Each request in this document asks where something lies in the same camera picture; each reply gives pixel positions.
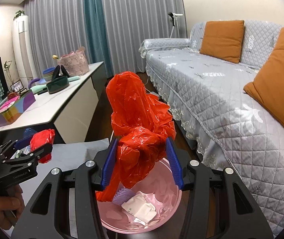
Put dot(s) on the orange cushion far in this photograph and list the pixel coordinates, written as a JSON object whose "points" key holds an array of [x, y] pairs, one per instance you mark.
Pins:
{"points": [[223, 40]]}

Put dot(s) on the bamboo plant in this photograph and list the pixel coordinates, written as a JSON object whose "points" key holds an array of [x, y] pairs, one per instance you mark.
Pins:
{"points": [[7, 65]]}

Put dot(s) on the left hand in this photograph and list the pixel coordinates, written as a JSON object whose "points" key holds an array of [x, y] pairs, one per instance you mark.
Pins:
{"points": [[11, 203]]}

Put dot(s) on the orange cushion near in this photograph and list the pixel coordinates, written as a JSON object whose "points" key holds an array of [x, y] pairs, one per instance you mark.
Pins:
{"points": [[279, 84]]}

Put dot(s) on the teal curtain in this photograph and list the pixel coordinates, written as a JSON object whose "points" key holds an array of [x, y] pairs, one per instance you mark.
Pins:
{"points": [[96, 34]]}

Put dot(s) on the dark green round tin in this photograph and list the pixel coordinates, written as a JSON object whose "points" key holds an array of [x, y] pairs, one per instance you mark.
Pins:
{"points": [[57, 84]]}

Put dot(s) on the small photo frame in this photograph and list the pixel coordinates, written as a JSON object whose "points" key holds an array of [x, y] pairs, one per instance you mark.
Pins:
{"points": [[17, 87]]}

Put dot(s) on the pink trash bin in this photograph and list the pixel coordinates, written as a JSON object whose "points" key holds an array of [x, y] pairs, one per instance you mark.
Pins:
{"points": [[159, 189]]}

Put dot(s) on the pink lace basket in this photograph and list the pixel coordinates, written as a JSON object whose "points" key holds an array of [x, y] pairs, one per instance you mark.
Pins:
{"points": [[75, 63]]}

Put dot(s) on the colourful gift box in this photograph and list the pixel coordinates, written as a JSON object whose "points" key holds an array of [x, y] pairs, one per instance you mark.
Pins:
{"points": [[13, 108]]}

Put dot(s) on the grey curtain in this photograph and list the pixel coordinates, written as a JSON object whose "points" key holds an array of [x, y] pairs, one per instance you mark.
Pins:
{"points": [[58, 27]]}

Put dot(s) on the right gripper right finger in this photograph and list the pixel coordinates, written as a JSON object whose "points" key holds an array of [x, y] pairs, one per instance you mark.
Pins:
{"points": [[237, 213]]}

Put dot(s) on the white standing air conditioner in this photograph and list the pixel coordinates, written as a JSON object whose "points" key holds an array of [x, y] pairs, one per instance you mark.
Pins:
{"points": [[23, 50]]}

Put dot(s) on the cream paper bag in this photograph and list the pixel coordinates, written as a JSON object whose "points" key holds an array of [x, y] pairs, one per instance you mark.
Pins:
{"points": [[140, 208]]}

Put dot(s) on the black hat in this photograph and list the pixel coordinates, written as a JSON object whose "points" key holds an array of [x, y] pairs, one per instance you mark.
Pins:
{"points": [[59, 71]]}

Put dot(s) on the white coffee table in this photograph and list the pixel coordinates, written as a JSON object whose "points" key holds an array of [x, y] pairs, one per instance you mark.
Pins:
{"points": [[69, 112]]}

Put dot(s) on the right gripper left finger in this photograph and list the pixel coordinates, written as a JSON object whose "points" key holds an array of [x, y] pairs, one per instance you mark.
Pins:
{"points": [[46, 213]]}

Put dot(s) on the orange cushion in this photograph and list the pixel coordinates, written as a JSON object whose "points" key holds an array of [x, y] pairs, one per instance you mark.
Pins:
{"points": [[279, 84], [223, 40]]}

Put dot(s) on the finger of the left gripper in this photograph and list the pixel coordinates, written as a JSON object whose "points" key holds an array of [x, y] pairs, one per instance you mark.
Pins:
{"points": [[35, 155], [9, 148]]}

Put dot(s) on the blue plastic bag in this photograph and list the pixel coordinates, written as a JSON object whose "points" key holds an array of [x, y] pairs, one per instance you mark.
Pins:
{"points": [[29, 132]]}

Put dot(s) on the small red plastic bag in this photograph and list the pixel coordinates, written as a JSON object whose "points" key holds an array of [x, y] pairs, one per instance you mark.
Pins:
{"points": [[41, 138]]}

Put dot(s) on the grey quilted sofa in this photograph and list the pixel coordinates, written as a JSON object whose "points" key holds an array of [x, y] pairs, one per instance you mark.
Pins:
{"points": [[206, 95]]}

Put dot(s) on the large red plastic bag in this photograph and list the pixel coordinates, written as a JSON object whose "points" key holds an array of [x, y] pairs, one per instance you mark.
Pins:
{"points": [[143, 124]]}

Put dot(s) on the grey table mat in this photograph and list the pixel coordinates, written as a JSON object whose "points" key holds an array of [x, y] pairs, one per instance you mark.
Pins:
{"points": [[66, 157]]}

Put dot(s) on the stacked coloured bowls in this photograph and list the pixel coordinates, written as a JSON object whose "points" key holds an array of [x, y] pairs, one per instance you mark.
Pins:
{"points": [[47, 75]]}

